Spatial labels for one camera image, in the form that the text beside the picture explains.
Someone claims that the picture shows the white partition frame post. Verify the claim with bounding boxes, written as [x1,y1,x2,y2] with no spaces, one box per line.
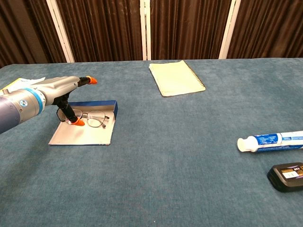
[139,0,152,61]
[45,0,75,63]
[218,0,238,60]

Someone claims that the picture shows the thin-framed eyeglasses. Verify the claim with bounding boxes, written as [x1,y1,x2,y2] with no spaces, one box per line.
[56,107,110,129]

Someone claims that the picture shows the yellow spiral notebook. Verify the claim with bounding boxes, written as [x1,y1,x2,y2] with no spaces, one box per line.
[149,60,206,97]

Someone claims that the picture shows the black device with red clip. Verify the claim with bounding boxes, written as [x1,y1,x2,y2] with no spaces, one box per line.
[267,162,303,193]

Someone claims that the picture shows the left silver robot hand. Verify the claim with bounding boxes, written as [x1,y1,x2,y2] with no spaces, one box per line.
[35,75,98,128]

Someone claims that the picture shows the teal felt table mat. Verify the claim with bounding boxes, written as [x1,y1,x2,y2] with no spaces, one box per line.
[0,58,303,227]

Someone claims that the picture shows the white blue toothpaste tube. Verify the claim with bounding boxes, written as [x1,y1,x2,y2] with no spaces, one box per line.
[237,130,303,153]

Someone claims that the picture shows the white paper booklet stack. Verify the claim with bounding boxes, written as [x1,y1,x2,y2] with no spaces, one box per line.
[0,77,46,92]

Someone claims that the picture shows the dark brown curtain panel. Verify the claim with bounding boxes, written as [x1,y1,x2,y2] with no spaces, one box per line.
[0,0,67,68]
[227,0,303,59]
[150,0,232,60]
[55,0,143,62]

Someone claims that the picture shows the blue box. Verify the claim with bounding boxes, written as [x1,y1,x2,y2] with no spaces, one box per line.
[48,100,118,146]

